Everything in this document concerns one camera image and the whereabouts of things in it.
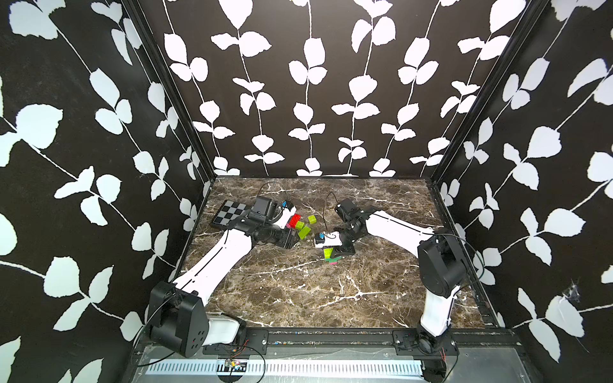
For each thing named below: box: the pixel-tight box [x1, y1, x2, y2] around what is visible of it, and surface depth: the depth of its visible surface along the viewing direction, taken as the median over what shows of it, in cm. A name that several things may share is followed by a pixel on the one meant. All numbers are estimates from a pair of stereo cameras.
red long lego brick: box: [288, 213, 301, 230], surface depth 103 cm
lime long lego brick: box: [297, 225, 312, 241], surface depth 102 cm
